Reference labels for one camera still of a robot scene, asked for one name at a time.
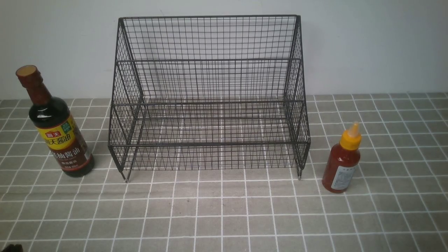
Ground red chili sauce bottle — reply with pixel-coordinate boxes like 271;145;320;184
322;122;362;194

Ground dark soy sauce bottle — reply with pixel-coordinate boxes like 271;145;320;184
15;65;95;177

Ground grey checkered tablecloth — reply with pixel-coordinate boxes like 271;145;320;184
1;93;447;252

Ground black wire mesh shelf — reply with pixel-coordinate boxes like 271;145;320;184
108;14;311;182

